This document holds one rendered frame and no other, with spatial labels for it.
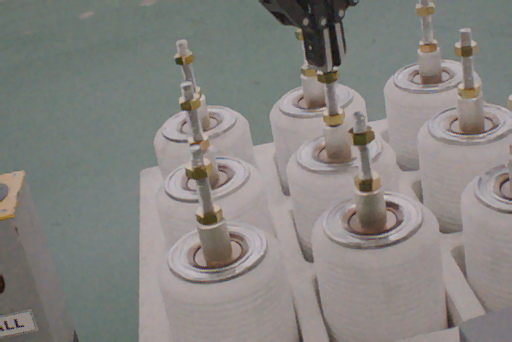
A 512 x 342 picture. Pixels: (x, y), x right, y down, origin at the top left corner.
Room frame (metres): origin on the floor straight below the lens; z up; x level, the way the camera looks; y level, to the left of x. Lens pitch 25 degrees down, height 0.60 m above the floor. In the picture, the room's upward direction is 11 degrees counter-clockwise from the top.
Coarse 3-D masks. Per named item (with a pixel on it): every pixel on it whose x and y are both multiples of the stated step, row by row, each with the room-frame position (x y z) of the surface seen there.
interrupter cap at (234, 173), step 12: (216, 156) 0.70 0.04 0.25; (180, 168) 0.69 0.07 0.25; (228, 168) 0.68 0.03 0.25; (240, 168) 0.67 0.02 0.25; (168, 180) 0.67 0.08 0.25; (180, 180) 0.67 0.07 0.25; (192, 180) 0.67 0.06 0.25; (228, 180) 0.66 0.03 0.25; (240, 180) 0.65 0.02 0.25; (168, 192) 0.65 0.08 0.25; (180, 192) 0.65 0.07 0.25; (192, 192) 0.65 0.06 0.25; (216, 192) 0.64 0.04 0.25; (228, 192) 0.63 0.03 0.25
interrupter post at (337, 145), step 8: (344, 120) 0.67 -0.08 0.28; (328, 128) 0.66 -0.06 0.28; (336, 128) 0.66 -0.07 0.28; (344, 128) 0.66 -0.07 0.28; (328, 136) 0.66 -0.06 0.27; (336, 136) 0.66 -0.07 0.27; (344, 136) 0.66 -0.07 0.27; (328, 144) 0.66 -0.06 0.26; (336, 144) 0.66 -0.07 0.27; (344, 144) 0.66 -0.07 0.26; (328, 152) 0.67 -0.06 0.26; (336, 152) 0.66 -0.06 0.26; (344, 152) 0.66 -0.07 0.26
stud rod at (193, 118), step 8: (184, 88) 0.66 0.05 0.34; (192, 88) 0.67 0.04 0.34; (184, 96) 0.66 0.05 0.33; (192, 96) 0.66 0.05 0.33; (192, 112) 0.66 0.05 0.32; (192, 120) 0.66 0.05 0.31; (192, 128) 0.66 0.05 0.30; (200, 128) 0.67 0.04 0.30; (192, 136) 0.67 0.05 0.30; (200, 136) 0.66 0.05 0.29
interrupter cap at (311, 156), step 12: (312, 144) 0.69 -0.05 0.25; (324, 144) 0.69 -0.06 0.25; (372, 144) 0.67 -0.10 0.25; (300, 156) 0.67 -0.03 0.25; (312, 156) 0.67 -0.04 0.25; (324, 156) 0.67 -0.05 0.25; (372, 156) 0.65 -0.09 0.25; (312, 168) 0.65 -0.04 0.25; (324, 168) 0.64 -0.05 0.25; (336, 168) 0.64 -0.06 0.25; (348, 168) 0.63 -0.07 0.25
